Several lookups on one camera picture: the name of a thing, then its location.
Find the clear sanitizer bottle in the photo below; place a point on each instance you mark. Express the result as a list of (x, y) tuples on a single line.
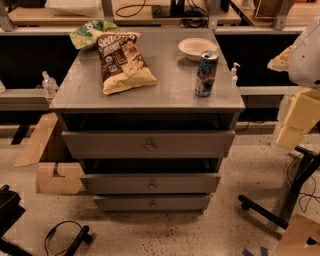
[(49, 84)]

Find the brown yellow chip bag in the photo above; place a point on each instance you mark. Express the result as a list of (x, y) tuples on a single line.
[(122, 65)]

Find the grey drawer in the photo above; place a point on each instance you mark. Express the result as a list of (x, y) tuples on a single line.
[(161, 183), (148, 144), (162, 202)]

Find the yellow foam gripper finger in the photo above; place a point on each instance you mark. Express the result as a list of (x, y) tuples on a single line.
[(302, 115)]

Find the white bowl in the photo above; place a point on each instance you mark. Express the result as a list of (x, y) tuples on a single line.
[(193, 47)]

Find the cardboard piece bottom right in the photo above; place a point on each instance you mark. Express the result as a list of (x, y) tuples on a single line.
[(301, 238)]

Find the cardboard box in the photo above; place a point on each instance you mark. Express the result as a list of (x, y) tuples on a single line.
[(56, 171)]

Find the grey drawer cabinet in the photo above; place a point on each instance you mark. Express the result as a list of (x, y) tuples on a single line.
[(170, 105)]

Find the white bag on shelf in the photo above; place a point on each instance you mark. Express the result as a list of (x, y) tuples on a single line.
[(89, 8)]

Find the black stand leg left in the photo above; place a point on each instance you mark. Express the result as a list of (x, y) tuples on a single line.
[(83, 236)]

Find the green snack bag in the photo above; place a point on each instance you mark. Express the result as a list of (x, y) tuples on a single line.
[(81, 37)]

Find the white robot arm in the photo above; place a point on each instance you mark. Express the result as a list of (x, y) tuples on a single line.
[(301, 61)]

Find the grey top drawer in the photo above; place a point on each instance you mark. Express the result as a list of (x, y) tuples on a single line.
[(148, 144)]

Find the black equipment left corner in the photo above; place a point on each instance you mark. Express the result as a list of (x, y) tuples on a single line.
[(10, 212)]

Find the blue drink can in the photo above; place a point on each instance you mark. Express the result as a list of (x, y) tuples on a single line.
[(206, 73)]

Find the small pump bottle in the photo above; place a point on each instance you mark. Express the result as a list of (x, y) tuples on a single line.
[(234, 74)]

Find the grey bottom drawer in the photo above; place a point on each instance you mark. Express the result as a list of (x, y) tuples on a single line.
[(162, 202)]

